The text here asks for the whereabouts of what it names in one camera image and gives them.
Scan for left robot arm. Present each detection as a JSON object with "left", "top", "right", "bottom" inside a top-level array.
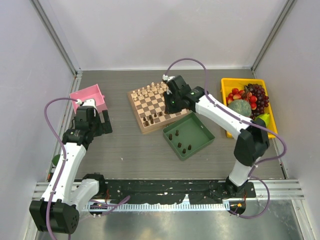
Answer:
[{"left": 29, "top": 105, "right": 113, "bottom": 235}]

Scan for aluminium frame rail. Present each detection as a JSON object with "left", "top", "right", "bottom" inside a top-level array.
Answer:
[{"left": 29, "top": 175, "right": 304, "bottom": 216}]

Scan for green pear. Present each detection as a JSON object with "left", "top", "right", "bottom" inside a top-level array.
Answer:
[{"left": 255, "top": 113, "right": 271, "bottom": 127}]

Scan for light chess pieces row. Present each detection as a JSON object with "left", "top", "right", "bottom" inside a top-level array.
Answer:
[{"left": 128, "top": 81, "right": 167, "bottom": 101}]

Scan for wooden chessboard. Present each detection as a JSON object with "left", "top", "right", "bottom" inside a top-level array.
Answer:
[{"left": 127, "top": 92, "right": 190, "bottom": 134}]

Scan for pink plastic box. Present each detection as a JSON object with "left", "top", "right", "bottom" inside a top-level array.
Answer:
[{"left": 69, "top": 84, "right": 108, "bottom": 113}]

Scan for green plastic tray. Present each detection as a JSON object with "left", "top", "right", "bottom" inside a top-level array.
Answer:
[{"left": 162, "top": 112, "right": 215, "bottom": 161}]

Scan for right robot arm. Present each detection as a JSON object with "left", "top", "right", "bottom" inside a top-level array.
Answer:
[{"left": 162, "top": 75, "right": 270, "bottom": 197}]

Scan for purple grape bunch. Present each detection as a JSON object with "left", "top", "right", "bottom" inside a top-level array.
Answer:
[{"left": 244, "top": 83, "right": 270, "bottom": 119}]

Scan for red cherries cluster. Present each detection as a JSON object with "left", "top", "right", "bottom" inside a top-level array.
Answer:
[{"left": 226, "top": 87, "right": 258, "bottom": 110}]

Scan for green melon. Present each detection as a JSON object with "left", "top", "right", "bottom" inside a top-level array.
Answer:
[{"left": 228, "top": 99, "right": 252, "bottom": 117}]

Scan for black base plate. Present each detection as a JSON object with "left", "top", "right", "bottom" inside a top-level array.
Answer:
[{"left": 97, "top": 179, "right": 257, "bottom": 205}]

